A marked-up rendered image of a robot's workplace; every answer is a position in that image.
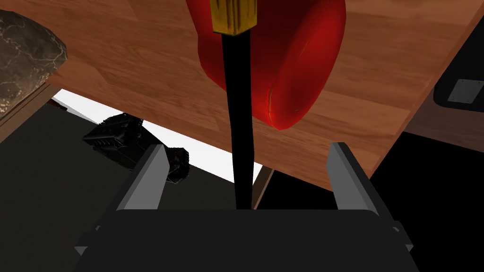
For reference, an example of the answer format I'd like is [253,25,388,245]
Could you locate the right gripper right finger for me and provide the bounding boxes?
[326,142,382,217]

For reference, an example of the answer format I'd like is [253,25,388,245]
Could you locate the brown marbled round loaf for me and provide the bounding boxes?
[0,9,69,118]

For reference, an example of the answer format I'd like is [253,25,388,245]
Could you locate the brown wooden table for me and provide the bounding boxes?
[0,0,484,192]

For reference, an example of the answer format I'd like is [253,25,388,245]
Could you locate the black panel with grey plate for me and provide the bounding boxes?
[432,22,484,113]

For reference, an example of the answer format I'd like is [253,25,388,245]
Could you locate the black ridged block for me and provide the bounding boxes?
[82,112,190,185]

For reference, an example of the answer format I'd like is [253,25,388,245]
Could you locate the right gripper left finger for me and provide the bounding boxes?
[110,144,170,211]

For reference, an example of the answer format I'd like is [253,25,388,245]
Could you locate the red apple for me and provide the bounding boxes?
[185,0,347,131]

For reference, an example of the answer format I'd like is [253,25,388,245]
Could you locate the black rod with gold collar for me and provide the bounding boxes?
[209,0,259,210]

